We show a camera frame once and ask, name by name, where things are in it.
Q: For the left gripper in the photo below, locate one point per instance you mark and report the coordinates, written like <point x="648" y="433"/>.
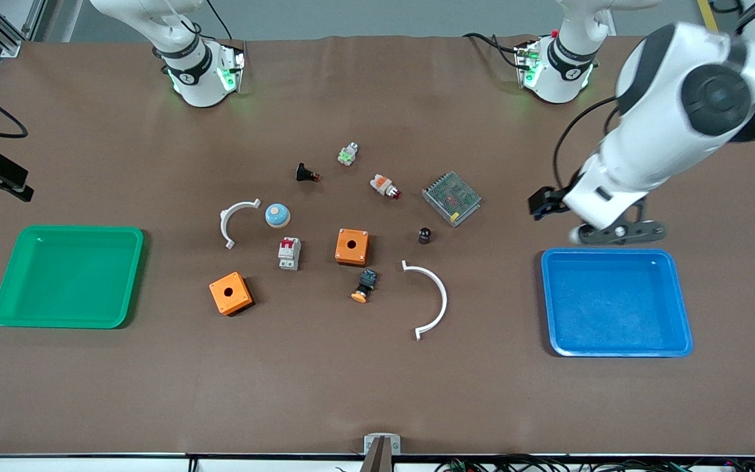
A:
<point x="546" y="200"/>

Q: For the black cylindrical capacitor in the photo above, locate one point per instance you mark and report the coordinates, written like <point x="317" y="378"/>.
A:
<point x="424" y="236"/>

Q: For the white red circuit breaker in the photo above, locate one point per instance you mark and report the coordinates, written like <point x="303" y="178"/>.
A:
<point x="289" y="254"/>

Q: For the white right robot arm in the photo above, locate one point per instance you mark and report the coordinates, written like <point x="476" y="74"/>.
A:
<point x="200" y="85"/>

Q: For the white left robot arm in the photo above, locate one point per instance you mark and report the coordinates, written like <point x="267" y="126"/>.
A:
<point x="653" y="78"/>

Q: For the metal mesh power supply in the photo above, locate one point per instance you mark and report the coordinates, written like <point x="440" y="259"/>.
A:
<point x="451" y="198"/>

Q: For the green plastic tray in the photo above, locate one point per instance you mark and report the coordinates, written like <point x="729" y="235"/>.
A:
<point x="66" y="278"/>

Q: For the blue plastic tray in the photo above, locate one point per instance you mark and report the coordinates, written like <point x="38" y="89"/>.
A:
<point x="617" y="305"/>

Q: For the large white plastic arc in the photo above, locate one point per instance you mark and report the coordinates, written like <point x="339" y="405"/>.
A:
<point x="442" y="295"/>

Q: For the orange push button box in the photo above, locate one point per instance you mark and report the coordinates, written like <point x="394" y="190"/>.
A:
<point x="359" y="252"/>
<point x="236" y="300"/>

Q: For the green white push button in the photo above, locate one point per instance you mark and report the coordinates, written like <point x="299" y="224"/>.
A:
<point x="348" y="155"/>

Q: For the small white plastic arc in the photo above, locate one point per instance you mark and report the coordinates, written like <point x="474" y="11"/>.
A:
<point x="225" y="219"/>

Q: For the brown table mat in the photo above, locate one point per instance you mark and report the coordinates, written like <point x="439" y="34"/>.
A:
<point x="377" y="393"/>

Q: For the light blue dome button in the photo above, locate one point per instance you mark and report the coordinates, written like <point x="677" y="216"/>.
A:
<point x="277" y="216"/>

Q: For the aluminium frame profile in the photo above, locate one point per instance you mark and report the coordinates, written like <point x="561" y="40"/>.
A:
<point x="4" y="33"/>

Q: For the orange white push switch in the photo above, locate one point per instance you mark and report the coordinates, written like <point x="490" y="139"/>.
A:
<point x="383" y="185"/>

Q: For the black switch orange head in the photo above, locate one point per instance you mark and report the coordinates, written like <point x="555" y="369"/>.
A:
<point x="366" y="283"/>

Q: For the metal mount bracket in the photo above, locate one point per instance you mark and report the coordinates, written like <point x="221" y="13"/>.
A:
<point x="369" y="440"/>

